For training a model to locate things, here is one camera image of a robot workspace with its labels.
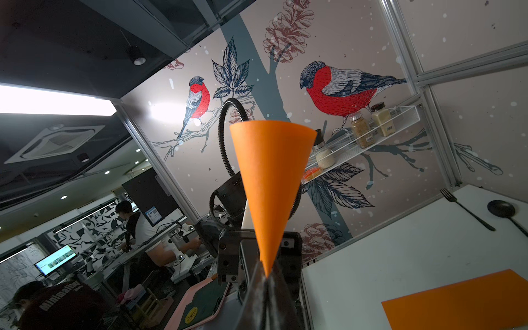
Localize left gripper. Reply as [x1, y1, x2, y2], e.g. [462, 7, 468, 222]
[216, 228, 304, 302]

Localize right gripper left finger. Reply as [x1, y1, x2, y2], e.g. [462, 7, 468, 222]
[236, 261, 269, 330]

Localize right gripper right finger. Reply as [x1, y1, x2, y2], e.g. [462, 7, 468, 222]
[267, 262, 302, 330]

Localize orange paper sheet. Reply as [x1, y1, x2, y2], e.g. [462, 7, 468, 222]
[230, 120, 316, 276]
[382, 269, 527, 329]

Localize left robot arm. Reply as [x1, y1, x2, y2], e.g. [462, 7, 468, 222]
[195, 173, 303, 301]

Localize seated person white shirt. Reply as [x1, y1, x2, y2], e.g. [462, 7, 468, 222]
[115, 201, 202, 287]

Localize small red packet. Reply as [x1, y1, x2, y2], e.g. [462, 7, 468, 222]
[302, 166, 323, 182]

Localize black lid rice jar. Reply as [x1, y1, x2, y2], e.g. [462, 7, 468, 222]
[312, 129, 336, 169]

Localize person in dark shirt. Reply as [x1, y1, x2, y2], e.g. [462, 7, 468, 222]
[12, 280, 110, 330]

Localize brown spice jar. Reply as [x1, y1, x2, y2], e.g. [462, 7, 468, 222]
[350, 112, 375, 149]

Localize black computer monitor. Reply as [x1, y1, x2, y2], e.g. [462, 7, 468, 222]
[34, 245, 77, 276]

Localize tan spice jar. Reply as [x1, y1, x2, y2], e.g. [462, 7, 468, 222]
[371, 103, 396, 137]

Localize black fork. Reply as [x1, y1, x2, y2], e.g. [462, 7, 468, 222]
[440, 188, 496, 232]

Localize black spoon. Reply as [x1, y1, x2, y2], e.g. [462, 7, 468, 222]
[488, 200, 528, 236]

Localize left black corrugated cable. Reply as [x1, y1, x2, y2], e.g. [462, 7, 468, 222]
[208, 98, 303, 224]

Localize clear acrylic wall shelf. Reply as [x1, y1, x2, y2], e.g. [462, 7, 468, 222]
[301, 105, 420, 185]

